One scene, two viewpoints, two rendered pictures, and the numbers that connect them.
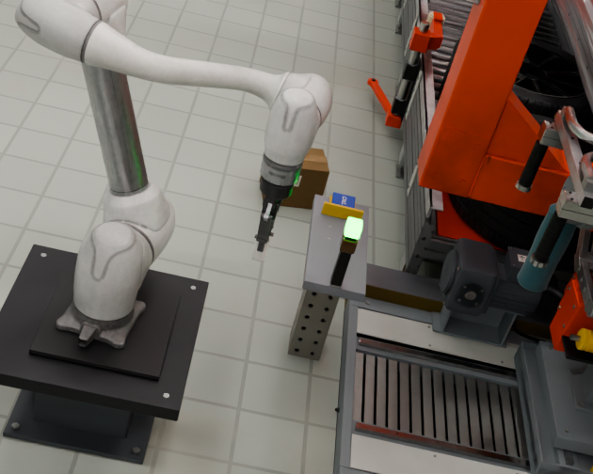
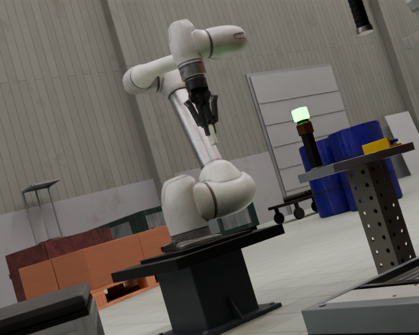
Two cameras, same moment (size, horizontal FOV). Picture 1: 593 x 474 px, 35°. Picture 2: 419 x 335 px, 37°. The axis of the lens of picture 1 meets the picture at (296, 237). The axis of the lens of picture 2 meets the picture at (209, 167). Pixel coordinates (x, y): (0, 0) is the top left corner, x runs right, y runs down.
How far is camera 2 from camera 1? 2.43 m
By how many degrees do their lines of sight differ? 68
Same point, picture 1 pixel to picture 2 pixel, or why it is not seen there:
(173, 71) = (157, 62)
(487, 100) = not seen: outside the picture
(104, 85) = (177, 108)
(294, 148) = (176, 48)
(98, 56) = (134, 76)
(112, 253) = (166, 185)
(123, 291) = (177, 208)
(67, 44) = (127, 80)
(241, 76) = not seen: hidden behind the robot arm
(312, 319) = (376, 239)
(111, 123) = (185, 127)
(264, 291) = not seen: hidden behind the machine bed
